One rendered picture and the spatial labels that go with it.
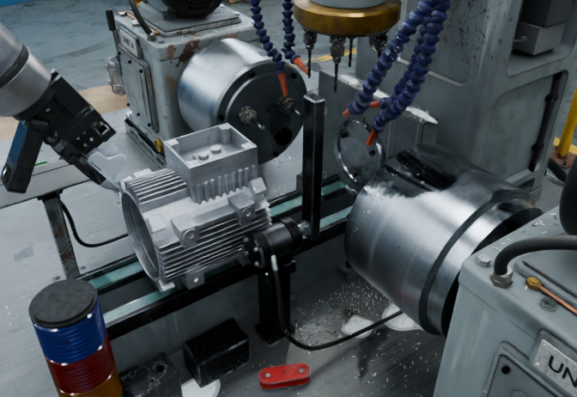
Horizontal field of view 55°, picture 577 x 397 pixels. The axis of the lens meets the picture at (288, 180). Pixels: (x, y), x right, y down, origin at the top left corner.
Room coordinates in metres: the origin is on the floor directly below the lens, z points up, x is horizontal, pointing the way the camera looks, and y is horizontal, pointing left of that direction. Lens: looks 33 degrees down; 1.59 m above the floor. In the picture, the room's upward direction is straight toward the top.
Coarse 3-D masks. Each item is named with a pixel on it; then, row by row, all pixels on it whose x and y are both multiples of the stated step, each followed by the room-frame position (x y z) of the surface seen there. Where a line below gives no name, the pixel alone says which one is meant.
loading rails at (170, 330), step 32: (288, 192) 0.96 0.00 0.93; (320, 224) 0.86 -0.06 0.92; (128, 256) 0.76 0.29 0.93; (320, 256) 0.83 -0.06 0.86; (96, 288) 0.69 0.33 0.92; (128, 288) 0.71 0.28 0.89; (192, 288) 0.68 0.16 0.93; (224, 288) 0.71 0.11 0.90; (256, 288) 0.75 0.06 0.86; (128, 320) 0.61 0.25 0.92; (160, 320) 0.64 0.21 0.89; (192, 320) 0.67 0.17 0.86; (224, 320) 0.71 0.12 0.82; (128, 352) 0.61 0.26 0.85; (160, 352) 0.63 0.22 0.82
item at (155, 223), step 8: (120, 184) 0.75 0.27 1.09; (248, 184) 0.76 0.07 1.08; (256, 184) 0.75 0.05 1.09; (120, 192) 0.76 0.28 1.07; (256, 192) 0.74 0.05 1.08; (152, 216) 0.66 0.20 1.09; (160, 216) 0.66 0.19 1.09; (152, 224) 0.65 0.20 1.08; (160, 224) 0.65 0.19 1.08; (152, 232) 0.64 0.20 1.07; (160, 288) 0.66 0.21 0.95; (168, 288) 0.65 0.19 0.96
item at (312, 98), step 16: (304, 96) 0.74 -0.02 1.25; (304, 112) 0.74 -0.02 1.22; (320, 112) 0.72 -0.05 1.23; (304, 128) 0.74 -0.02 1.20; (320, 128) 0.72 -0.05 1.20; (304, 144) 0.74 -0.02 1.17; (320, 144) 0.73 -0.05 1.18; (304, 160) 0.74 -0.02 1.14; (320, 160) 0.73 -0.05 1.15; (304, 176) 0.74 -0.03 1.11; (320, 176) 0.73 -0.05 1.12; (304, 192) 0.74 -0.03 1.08; (320, 192) 0.73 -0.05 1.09; (304, 208) 0.73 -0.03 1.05; (320, 208) 0.73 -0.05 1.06
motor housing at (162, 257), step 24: (168, 168) 0.77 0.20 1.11; (144, 192) 0.70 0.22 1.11; (168, 192) 0.71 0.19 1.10; (144, 216) 0.67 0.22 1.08; (168, 216) 0.68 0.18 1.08; (192, 216) 0.69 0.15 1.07; (216, 216) 0.70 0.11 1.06; (264, 216) 0.74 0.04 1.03; (144, 240) 0.76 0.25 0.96; (168, 240) 0.65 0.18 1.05; (216, 240) 0.69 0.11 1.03; (240, 240) 0.71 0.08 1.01; (144, 264) 0.72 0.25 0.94; (168, 264) 0.64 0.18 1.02; (192, 264) 0.66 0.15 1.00; (216, 264) 0.69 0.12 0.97
